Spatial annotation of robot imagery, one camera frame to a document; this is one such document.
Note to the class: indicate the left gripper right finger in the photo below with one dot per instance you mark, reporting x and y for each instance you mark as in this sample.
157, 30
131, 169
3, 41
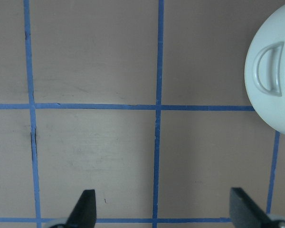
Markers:
245, 213

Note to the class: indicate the pale green cooking pot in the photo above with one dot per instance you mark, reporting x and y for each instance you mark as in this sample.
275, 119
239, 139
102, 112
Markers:
265, 71

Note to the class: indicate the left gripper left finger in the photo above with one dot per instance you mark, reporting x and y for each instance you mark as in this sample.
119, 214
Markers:
84, 213

